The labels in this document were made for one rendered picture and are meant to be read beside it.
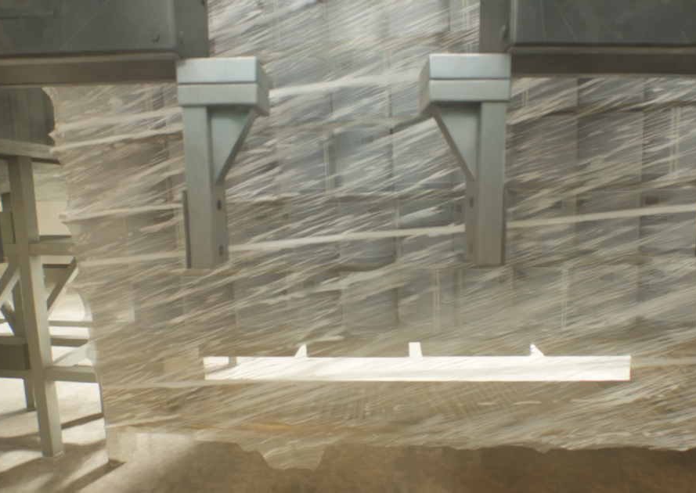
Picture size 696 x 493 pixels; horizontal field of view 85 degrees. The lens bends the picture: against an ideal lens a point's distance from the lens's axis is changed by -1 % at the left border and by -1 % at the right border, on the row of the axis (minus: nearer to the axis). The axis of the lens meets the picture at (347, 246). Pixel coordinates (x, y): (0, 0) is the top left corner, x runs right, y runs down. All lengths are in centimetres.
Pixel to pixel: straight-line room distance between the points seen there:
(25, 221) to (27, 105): 35
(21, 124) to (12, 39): 75
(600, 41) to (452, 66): 7
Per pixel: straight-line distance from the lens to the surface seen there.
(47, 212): 434
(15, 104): 99
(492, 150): 21
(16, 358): 135
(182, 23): 23
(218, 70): 21
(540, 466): 125
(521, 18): 21
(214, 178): 21
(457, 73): 21
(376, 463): 117
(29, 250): 125
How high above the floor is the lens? 69
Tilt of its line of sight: 7 degrees down
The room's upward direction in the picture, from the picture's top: 1 degrees counter-clockwise
